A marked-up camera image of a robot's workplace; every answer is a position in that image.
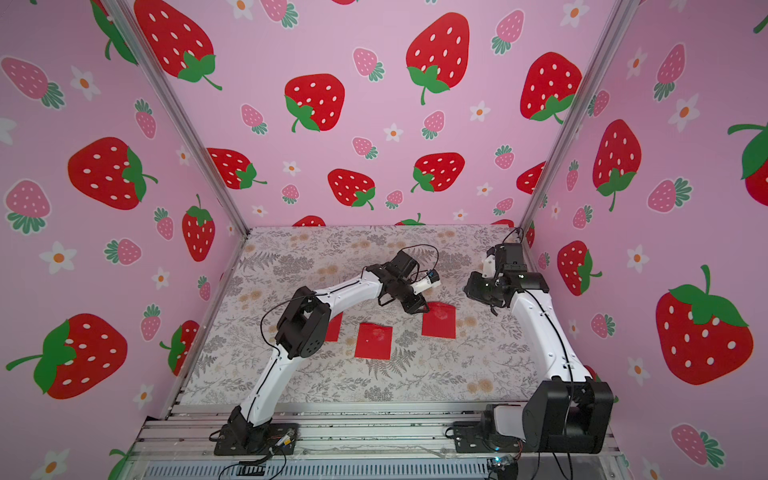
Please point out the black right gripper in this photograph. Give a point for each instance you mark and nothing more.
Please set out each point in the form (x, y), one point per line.
(480, 288)

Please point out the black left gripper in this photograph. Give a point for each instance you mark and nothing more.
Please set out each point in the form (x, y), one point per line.
(416, 305)

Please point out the red envelope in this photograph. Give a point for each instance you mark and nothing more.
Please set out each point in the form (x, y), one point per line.
(439, 321)
(334, 327)
(374, 342)

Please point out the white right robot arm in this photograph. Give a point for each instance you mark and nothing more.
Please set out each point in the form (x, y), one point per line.
(570, 410)

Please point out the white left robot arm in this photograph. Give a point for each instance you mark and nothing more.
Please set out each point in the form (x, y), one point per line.
(301, 332)

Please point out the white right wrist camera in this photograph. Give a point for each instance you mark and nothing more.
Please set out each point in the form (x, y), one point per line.
(500, 259)

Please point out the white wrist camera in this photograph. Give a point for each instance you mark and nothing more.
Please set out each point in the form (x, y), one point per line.
(500, 259)
(430, 280)

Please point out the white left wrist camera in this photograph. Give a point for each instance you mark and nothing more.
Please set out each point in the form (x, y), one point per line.
(430, 280)

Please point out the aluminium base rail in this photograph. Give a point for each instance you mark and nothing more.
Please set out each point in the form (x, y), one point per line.
(412, 440)

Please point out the aluminium right rear frame post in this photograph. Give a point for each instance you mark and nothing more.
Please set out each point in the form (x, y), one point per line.
(611, 38)

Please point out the aluminium frame post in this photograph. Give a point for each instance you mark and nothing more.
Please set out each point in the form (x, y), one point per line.
(611, 38)
(128, 26)

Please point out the aluminium left rear frame post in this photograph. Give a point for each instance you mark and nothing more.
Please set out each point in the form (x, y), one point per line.
(128, 26)

